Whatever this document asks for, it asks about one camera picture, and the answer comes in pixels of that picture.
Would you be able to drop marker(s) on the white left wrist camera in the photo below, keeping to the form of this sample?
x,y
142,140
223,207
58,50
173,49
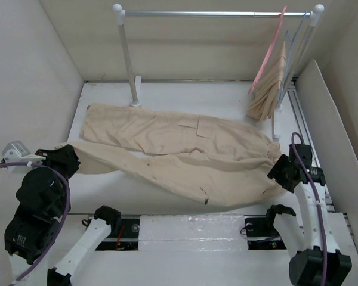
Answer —
x,y
18,159

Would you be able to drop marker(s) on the aluminium side rail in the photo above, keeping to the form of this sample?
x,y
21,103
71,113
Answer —
x,y
300,119

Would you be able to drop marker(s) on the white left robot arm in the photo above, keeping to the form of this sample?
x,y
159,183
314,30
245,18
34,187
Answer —
x,y
44,198

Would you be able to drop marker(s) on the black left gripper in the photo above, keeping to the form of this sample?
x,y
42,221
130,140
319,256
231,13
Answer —
x,y
66,154

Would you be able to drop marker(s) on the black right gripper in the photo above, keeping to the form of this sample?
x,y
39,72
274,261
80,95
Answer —
x,y
276,172

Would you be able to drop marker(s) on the blue wire hanger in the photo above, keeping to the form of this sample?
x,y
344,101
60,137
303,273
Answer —
x,y
295,53

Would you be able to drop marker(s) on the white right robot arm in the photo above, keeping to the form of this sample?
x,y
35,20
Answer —
x,y
315,257

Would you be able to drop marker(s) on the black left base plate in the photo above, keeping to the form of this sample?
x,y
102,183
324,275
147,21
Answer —
x,y
126,239

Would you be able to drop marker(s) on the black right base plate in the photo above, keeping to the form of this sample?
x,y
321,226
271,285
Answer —
x,y
259,229

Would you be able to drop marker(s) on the pink plastic hanger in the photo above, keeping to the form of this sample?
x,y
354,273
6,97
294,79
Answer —
x,y
269,51

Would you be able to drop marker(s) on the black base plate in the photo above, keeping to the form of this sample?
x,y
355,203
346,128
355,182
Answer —
x,y
126,239
259,229

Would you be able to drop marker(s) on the beige trousers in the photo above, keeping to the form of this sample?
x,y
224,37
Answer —
x,y
268,88
213,161

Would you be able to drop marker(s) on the beige trousers on hanger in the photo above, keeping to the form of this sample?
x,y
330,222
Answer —
x,y
268,88

